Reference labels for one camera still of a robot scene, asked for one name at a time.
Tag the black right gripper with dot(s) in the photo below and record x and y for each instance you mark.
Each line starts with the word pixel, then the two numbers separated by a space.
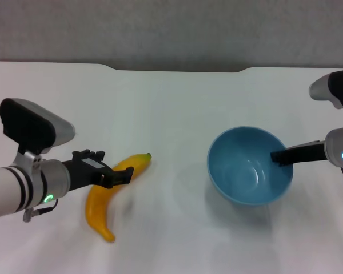
pixel 308 154

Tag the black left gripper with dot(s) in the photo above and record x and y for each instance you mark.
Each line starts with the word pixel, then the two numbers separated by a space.
pixel 85 174

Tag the yellow banana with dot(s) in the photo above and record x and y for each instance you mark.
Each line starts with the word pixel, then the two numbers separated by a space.
pixel 98 205

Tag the blue bowl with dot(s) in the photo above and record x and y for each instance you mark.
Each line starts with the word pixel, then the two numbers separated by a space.
pixel 240 177

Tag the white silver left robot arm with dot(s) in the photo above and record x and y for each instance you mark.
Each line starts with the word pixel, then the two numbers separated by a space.
pixel 14 185

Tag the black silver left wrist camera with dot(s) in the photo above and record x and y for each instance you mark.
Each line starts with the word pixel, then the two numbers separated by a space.
pixel 31 125

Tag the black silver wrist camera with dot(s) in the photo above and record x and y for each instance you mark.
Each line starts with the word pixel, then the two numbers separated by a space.
pixel 328 85
pixel 31 125

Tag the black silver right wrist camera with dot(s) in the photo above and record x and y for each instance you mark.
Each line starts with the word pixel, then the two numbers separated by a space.
pixel 328 85

